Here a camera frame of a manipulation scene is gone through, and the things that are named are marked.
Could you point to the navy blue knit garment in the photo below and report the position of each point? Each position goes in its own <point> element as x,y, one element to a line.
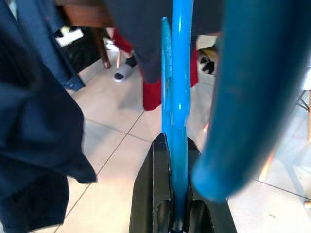
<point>36,133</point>

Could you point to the white flat box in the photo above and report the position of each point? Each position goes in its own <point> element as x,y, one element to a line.
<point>70,37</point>

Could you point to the blue denim jeans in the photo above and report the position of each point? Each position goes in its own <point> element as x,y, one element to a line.
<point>56,48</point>

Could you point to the blue plastic hanger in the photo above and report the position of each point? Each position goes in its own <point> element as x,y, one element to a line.
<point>181,72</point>

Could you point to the red fabric piece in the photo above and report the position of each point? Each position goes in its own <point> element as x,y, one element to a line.
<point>151,94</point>

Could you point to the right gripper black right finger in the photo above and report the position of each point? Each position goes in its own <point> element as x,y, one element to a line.
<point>213,218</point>

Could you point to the person in grey slipper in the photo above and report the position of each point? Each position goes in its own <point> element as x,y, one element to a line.
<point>124,72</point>

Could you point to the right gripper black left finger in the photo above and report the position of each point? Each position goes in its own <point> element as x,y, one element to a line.
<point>148,194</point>

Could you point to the brown wooden table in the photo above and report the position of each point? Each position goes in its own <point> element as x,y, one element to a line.
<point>102,48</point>

